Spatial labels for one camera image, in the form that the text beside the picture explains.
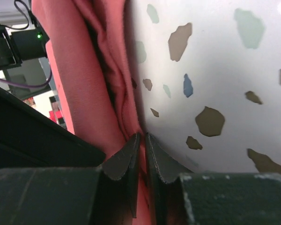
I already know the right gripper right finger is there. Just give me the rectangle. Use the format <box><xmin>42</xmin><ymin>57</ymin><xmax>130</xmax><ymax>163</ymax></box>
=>
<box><xmin>145</xmin><ymin>134</ymin><xmax>281</xmax><ymax>225</ymax></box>

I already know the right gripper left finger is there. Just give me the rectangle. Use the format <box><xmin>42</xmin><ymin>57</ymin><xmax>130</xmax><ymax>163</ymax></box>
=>
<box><xmin>0</xmin><ymin>134</ymin><xmax>141</xmax><ymax>225</ymax></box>

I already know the pink t shirt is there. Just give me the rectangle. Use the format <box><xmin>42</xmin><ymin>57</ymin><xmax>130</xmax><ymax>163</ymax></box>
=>
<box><xmin>30</xmin><ymin>0</ymin><xmax>155</xmax><ymax>225</ymax></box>

